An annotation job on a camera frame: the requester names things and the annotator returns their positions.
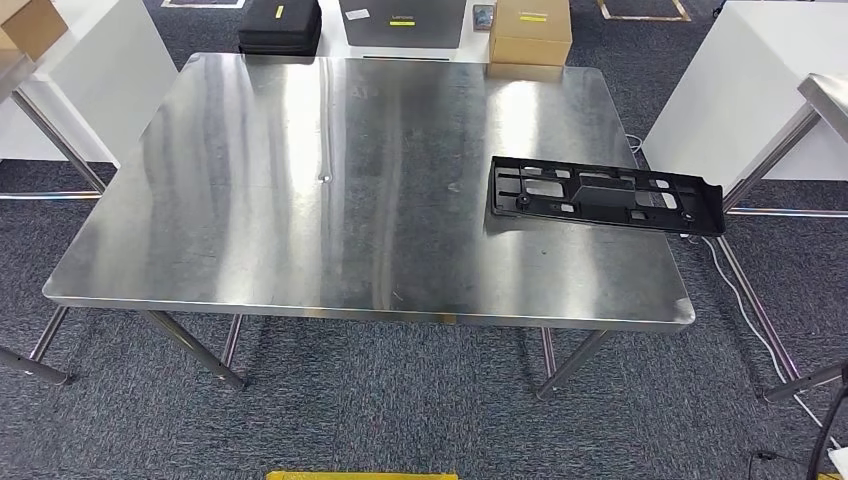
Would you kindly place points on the black fabric case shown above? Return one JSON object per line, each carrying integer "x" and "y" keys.
{"x": 278, "y": 30}

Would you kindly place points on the grey laptop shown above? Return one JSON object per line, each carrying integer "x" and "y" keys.
{"x": 397, "y": 33}

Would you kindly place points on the brown cardboard box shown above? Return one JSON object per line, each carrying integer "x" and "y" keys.
{"x": 30, "y": 26}
{"x": 530, "y": 40}

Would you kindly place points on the black plastic bracket plate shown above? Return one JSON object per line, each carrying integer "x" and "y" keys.
{"x": 603, "y": 195}

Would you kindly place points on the white table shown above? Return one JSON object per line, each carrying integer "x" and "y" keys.
{"x": 478, "y": 46}

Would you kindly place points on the steel workbench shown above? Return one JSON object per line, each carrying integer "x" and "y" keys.
{"x": 13, "y": 76}
{"x": 828, "y": 99}
{"x": 331, "y": 199}

